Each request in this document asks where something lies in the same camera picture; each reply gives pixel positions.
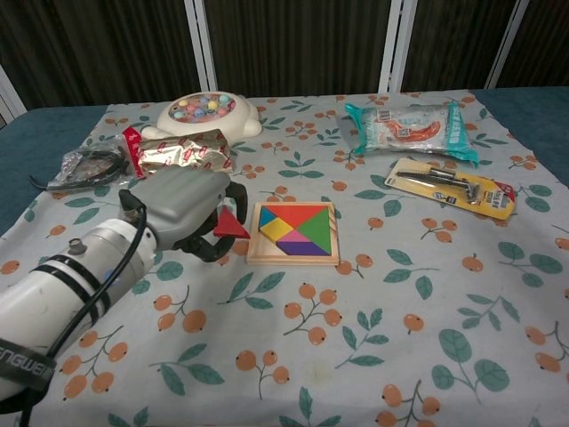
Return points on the white fishing game toy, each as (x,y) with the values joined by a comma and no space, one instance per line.
(240,124)

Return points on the floral tablecloth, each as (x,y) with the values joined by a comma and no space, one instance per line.
(400,289)

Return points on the red large tangram triangle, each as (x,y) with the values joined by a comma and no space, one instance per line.
(293,215)

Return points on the red triangle piece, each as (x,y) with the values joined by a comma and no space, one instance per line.
(231,227)

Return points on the pink small tangram triangle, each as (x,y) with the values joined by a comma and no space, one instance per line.
(291,238)

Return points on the blue small tangram triangle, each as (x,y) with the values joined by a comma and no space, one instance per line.
(266,217)

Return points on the yellow razor blister pack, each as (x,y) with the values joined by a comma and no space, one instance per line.
(444,187)

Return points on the teal snack package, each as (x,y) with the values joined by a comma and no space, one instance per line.
(409,129)

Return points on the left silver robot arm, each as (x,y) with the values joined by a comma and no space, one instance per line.
(66,284)

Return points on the wooden tangram puzzle tray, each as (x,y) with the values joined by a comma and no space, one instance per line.
(334,231)

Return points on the gold foil snack package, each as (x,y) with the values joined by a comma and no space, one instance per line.
(178,155)

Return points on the blue table cover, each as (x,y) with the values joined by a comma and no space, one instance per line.
(44,129)

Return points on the yellow tangram square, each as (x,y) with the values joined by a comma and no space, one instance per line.
(278,229)

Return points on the green large tangram triangle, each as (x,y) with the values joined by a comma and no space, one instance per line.
(318,231)

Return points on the purple tangram parallelogram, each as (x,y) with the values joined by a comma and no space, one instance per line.
(306,249)

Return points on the left black grey robot hand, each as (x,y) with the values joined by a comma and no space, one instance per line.
(186,200)

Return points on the dark slatted room divider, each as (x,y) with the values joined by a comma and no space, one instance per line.
(289,44)

